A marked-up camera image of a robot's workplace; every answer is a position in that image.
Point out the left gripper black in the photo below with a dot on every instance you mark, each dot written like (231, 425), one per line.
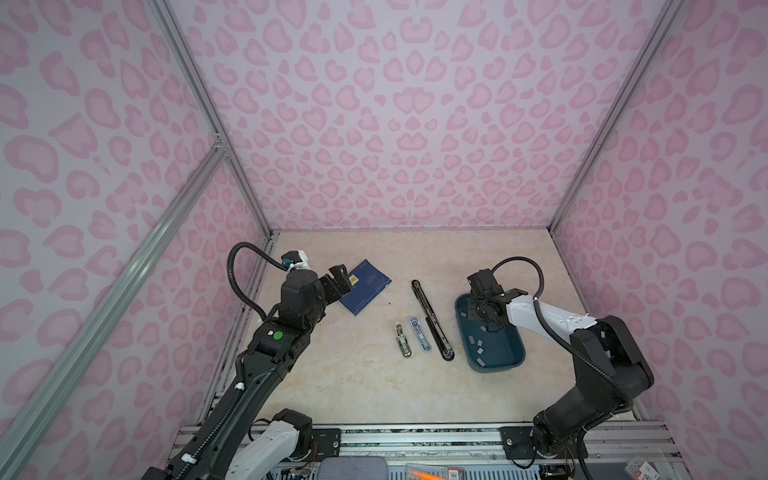
(341, 279)

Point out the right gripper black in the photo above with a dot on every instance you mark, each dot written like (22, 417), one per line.
(470, 311)

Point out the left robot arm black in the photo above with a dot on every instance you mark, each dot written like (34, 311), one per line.
(216, 450)

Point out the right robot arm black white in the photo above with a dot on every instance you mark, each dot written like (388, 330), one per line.
(610, 369)

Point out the blue book yellow label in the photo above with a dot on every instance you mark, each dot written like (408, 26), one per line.
(367, 282)

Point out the teal plastic tray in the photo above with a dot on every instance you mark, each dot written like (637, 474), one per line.
(489, 347)

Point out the grey pad front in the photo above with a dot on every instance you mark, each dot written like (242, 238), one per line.
(353, 468)

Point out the white tag front right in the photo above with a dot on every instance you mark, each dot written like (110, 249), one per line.
(640, 469)

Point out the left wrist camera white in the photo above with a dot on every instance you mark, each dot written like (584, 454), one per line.
(295, 260)

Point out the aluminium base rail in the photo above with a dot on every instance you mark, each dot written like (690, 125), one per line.
(484, 450)

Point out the orange handled tool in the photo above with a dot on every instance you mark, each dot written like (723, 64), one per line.
(426, 472)

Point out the aluminium frame corner post left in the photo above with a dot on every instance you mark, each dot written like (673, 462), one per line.
(167, 22)

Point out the aluminium frame corner post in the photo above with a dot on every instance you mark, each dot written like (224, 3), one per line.
(167, 22)
(661, 30)

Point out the aluminium frame corner post right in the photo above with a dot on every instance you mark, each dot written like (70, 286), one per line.
(661, 30)

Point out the aluminium diagonal frame bar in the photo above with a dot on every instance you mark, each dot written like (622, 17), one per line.
(36, 417)

